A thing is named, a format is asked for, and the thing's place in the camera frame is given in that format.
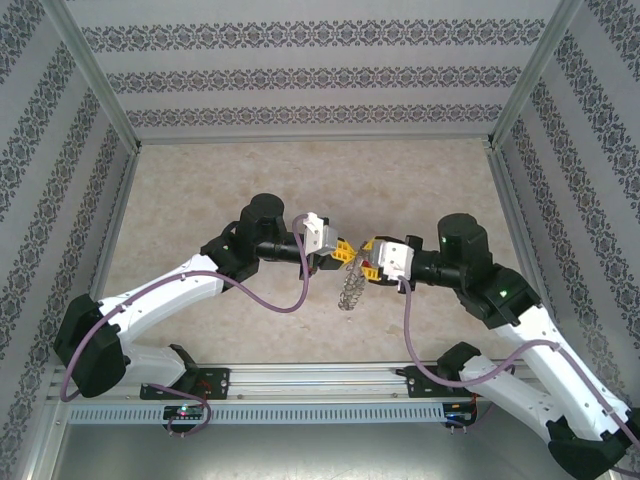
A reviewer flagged aluminium back beam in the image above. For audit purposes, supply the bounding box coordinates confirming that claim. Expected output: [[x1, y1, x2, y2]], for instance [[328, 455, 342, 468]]
[[133, 130, 496, 147]]

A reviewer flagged aluminium mounting rail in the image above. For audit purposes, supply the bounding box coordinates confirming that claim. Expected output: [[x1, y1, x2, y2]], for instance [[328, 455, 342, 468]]
[[49, 363, 529, 401]]

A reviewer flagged white slotted cable duct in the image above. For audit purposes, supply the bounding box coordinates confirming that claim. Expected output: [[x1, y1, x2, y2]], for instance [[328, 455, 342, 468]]
[[67, 403, 446, 425]]

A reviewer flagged small circuit board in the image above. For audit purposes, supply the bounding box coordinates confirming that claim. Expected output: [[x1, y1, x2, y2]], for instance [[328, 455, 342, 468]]
[[163, 404, 209, 424], [443, 402, 479, 427]]

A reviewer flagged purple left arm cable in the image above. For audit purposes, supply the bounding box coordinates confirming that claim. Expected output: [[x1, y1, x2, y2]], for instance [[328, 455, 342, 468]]
[[59, 214, 314, 437]]

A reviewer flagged metal keyring with wire loops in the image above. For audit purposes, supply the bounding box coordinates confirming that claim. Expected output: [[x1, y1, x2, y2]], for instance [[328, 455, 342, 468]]
[[337, 252, 370, 311]]

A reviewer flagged aluminium side rail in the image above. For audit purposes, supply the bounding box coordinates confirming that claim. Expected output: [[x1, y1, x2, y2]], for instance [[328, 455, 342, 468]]
[[487, 144, 554, 311], [83, 147, 144, 300]]

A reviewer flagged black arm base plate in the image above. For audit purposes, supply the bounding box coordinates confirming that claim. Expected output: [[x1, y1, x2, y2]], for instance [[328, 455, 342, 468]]
[[139, 367, 231, 401], [402, 364, 494, 400]]

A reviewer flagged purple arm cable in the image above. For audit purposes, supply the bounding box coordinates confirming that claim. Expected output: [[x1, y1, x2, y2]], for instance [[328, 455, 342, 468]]
[[59, 214, 314, 437], [397, 274, 640, 480]]

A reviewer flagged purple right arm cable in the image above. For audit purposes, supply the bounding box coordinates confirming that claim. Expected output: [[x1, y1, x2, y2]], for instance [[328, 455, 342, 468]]
[[397, 274, 640, 480]]

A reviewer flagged aluminium frame post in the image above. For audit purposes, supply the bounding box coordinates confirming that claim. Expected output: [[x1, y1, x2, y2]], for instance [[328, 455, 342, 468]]
[[485, 0, 586, 150], [39, 0, 144, 151]]

